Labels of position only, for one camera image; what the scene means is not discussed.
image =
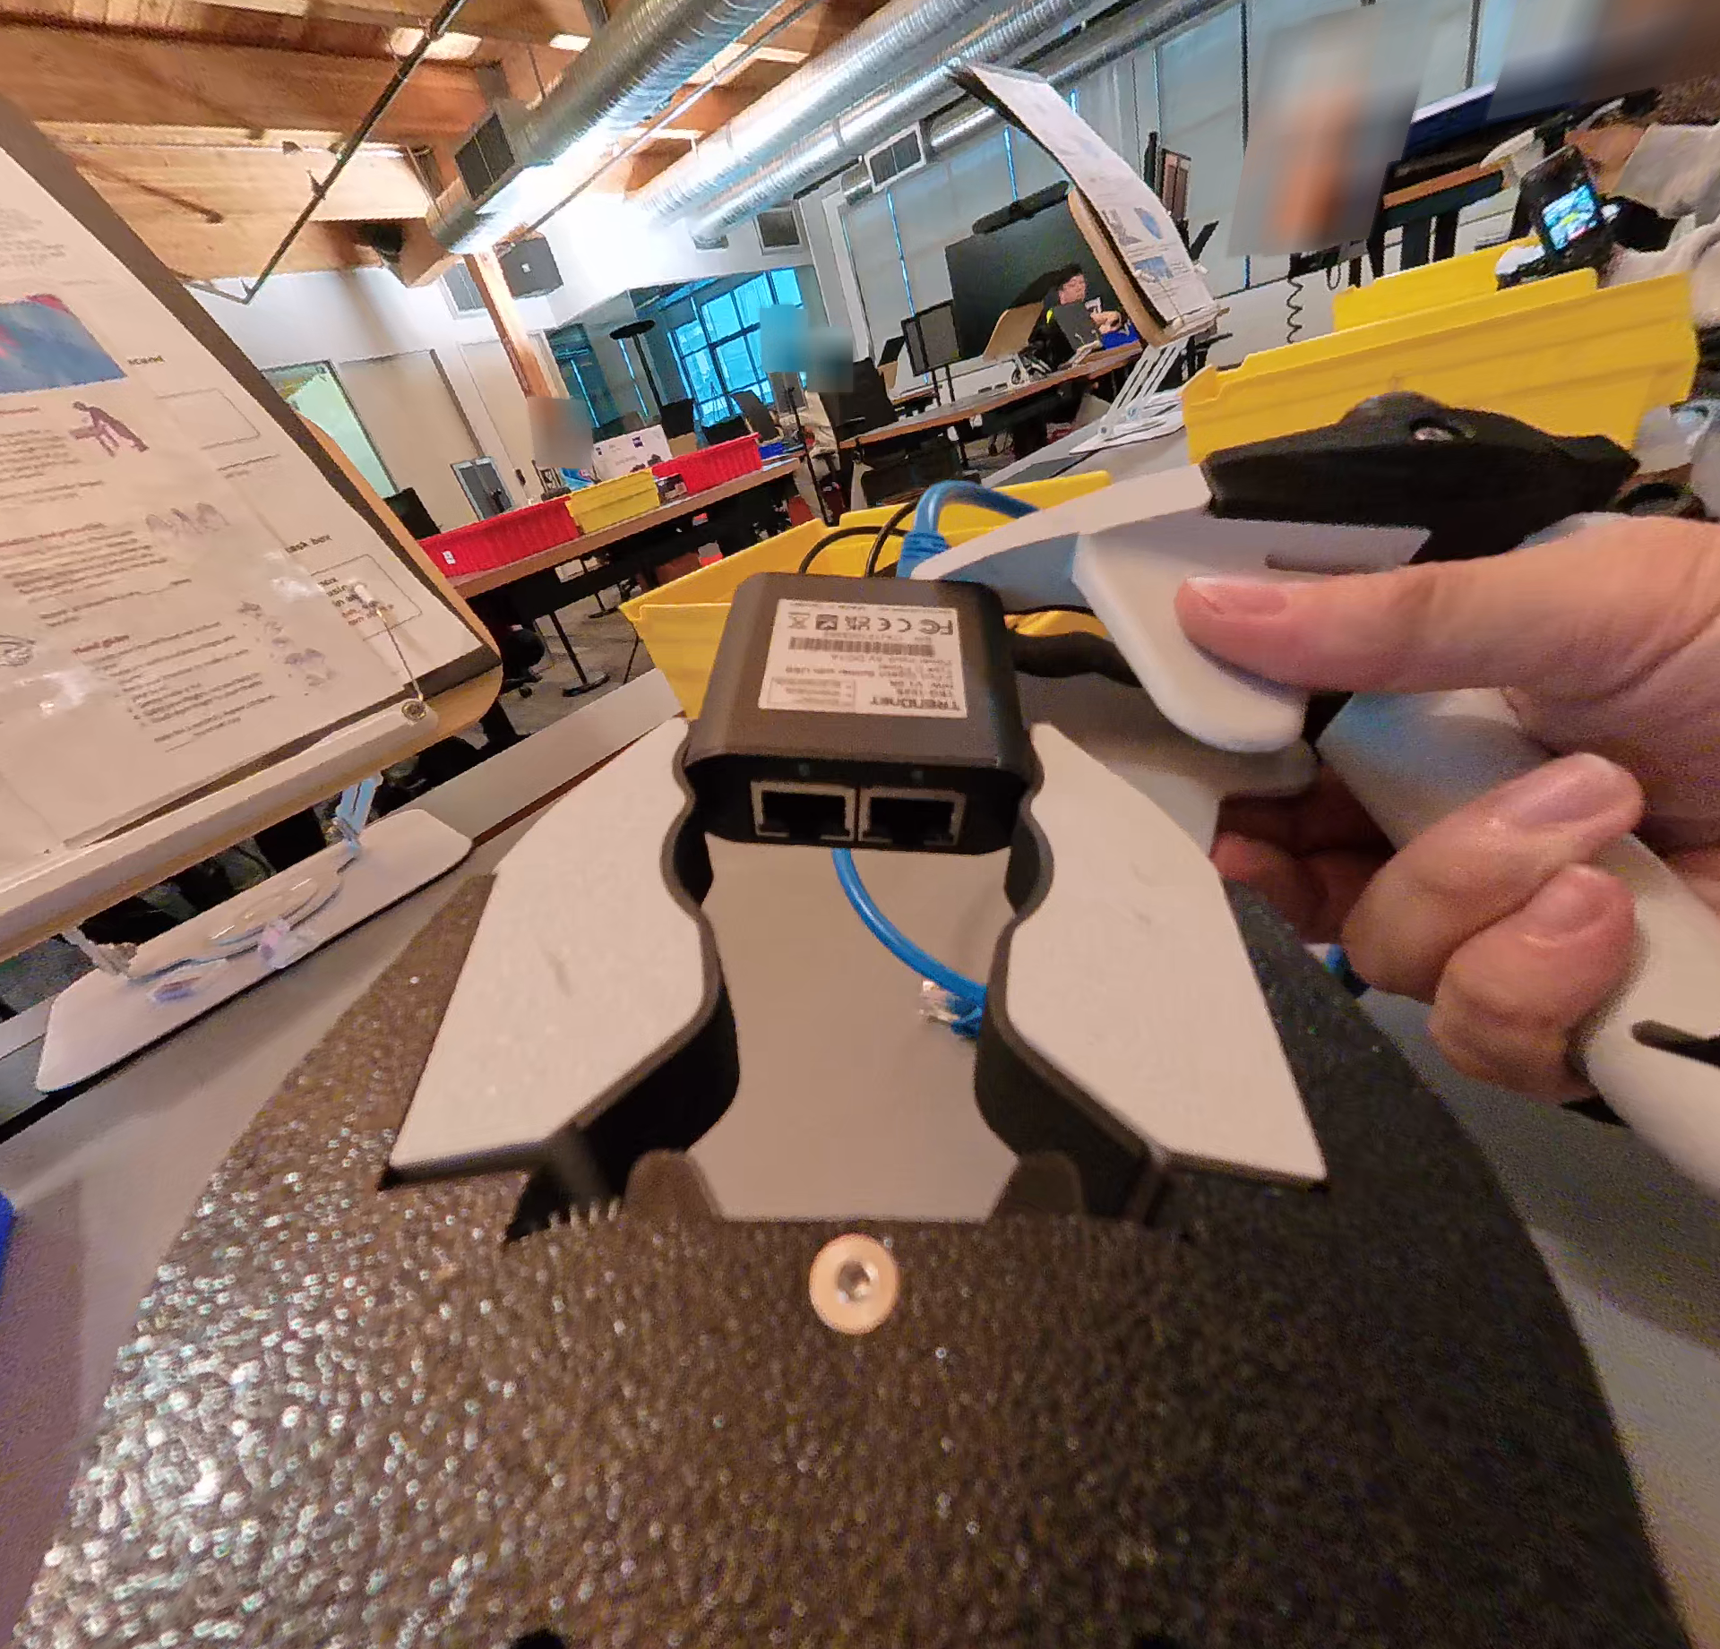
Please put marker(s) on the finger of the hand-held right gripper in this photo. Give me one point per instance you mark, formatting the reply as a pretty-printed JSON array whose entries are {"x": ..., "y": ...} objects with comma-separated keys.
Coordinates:
[
  {"x": 1158, "y": 628},
  {"x": 1143, "y": 519}
]

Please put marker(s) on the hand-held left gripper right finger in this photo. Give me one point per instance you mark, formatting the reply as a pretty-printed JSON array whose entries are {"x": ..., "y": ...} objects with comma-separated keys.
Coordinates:
[{"x": 1158, "y": 992}]

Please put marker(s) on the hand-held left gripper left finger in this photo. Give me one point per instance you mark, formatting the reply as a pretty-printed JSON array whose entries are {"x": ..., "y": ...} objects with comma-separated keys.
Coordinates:
[{"x": 565, "y": 992}]

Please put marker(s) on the black network splitter box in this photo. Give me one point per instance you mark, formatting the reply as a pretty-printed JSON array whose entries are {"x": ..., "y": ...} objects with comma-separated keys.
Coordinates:
[{"x": 862, "y": 734}]

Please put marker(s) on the yellow storage bin with divider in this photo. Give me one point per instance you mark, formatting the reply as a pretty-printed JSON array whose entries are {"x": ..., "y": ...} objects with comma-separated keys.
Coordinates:
[{"x": 671, "y": 628}]

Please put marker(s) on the wooden office desk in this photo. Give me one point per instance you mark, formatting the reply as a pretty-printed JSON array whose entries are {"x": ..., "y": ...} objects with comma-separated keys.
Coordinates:
[
  {"x": 995, "y": 395},
  {"x": 632, "y": 532}
]

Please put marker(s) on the person's right hand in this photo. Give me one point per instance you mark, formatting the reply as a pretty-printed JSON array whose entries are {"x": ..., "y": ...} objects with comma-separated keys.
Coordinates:
[{"x": 1545, "y": 628}]

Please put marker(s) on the long yellow storage bin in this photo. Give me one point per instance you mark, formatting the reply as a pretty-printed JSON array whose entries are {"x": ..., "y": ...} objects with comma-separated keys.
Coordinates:
[
  {"x": 1478, "y": 358},
  {"x": 1411, "y": 300}
]

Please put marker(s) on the white board stand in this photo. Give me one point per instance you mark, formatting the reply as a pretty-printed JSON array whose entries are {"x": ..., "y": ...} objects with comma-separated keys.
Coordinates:
[
  {"x": 1143, "y": 395},
  {"x": 389, "y": 857}
]

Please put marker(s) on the large black screen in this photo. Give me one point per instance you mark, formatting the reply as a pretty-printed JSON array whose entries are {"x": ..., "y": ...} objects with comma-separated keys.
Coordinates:
[{"x": 1002, "y": 271}]

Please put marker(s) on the black device with screen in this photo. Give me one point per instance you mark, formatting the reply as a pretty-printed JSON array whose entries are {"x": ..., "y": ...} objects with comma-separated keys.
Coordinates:
[{"x": 1564, "y": 206}]

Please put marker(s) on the black office chair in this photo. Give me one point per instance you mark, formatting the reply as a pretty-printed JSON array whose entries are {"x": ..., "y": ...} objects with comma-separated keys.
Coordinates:
[{"x": 866, "y": 401}]

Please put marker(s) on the wooden instruction board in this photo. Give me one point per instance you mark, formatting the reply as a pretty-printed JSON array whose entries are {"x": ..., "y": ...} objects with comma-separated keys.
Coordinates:
[{"x": 1115, "y": 211}]

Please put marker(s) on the red storage bin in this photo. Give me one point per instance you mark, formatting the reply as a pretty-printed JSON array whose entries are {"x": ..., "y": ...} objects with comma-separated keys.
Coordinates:
[
  {"x": 713, "y": 464},
  {"x": 498, "y": 547}
]

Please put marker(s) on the large window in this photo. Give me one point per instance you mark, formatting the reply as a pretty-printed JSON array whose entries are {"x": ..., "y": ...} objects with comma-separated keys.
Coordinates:
[{"x": 733, "y": 334}]

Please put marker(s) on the small yellow storage bin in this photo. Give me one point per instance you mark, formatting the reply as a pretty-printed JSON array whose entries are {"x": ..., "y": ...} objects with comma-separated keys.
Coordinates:
[{"x": 616, "y": 504}]

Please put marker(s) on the instruction sheet on stand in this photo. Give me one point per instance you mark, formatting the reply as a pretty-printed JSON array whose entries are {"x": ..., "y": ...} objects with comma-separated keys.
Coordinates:
[{"x": 203, "y": 574}]

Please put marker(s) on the black hanging speaker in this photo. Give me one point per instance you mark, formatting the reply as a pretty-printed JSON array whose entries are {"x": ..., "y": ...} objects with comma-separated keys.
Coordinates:
[{"x": 528, "y": 268}]

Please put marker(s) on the silver air duct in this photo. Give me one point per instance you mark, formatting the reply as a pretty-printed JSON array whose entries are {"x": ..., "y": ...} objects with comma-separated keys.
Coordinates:
[
  {"x": 967, "y": 24},
  {"x": 632, "y": 37}
]

